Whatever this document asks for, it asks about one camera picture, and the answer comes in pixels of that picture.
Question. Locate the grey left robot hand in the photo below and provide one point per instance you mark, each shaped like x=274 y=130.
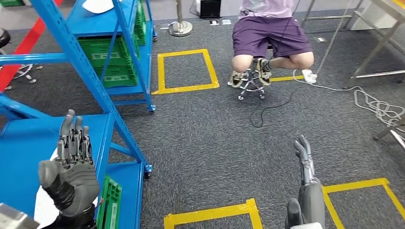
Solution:
x=76 y=186

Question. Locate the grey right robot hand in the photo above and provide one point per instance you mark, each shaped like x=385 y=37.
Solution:
x=311 y=202

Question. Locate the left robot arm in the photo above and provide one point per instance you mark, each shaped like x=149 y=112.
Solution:
x=79 y=222

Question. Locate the white plastic part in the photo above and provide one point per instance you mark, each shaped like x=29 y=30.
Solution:
x=42 y=208

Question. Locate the blue metal shelf rack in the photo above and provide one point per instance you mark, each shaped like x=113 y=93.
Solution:
x=31 y=151
x=95 y=23

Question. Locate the yellow floor tape marking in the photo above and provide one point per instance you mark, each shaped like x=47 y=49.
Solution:
x=205 y=215
x=160 y=72
x=354 y=185

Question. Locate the white power strip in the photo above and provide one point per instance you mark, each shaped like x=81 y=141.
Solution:
x=309 y=76

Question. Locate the black stool chrome base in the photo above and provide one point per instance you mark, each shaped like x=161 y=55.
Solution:
x=251 y=87
x=3 y=38

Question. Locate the red barrier belt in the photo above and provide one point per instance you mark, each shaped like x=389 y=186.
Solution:
x=23 y=47

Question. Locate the silver floor socket plate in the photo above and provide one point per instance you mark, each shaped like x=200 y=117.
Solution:
x=214 y=22
x=320 y=39
x=226 y=21

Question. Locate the person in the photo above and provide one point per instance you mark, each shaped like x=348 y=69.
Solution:
x=269 y=34

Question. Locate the black box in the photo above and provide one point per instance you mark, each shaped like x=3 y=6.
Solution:
x=210 y=8

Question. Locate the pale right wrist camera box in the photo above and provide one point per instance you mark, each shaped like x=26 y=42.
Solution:
x=305 y=226

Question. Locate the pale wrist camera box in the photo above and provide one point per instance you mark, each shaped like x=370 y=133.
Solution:
x=12 y=219
x=305 y=226

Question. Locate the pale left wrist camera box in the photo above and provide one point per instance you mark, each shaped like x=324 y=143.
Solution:
x=12 y=219

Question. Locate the silver stanchion post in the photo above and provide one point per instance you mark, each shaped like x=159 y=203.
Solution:
x=180 y=28

